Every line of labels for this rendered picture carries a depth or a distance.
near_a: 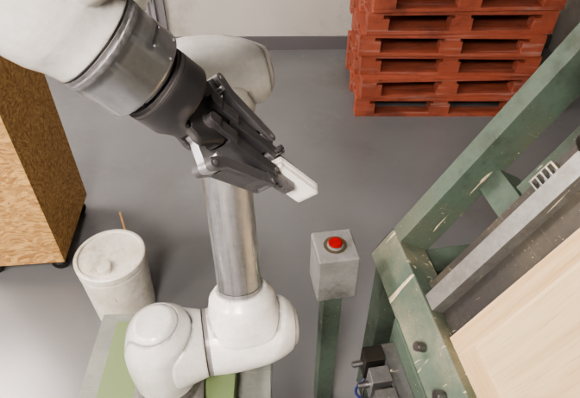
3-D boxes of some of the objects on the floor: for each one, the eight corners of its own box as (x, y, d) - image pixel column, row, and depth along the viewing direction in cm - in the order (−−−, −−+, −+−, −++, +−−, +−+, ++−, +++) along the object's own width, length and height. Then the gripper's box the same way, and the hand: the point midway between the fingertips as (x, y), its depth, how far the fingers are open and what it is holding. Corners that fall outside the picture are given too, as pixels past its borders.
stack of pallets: (490, 60, 430) (522, -55, 370) (527, 116, 364) (575, -13, 304) (342, 60, 429) (350, -55, 369) (353, 117, 363) (366, -12, 303)
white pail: (104, 277, 253) (79, 210, 223) (165, 277, 254) (148, 209, 223) (86, 333, 229) (55, 266, 199) (153, 332, 230) (131, 265, 199)
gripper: (167, 111, 40) (338, 230, 55) (184, 11, 48) (330, 139, 63) (110, 151, 43) (285, 251, 59) (134, 53, 51) (283, 163, 66)
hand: (290, 180), depth 58 cm, fingers closed
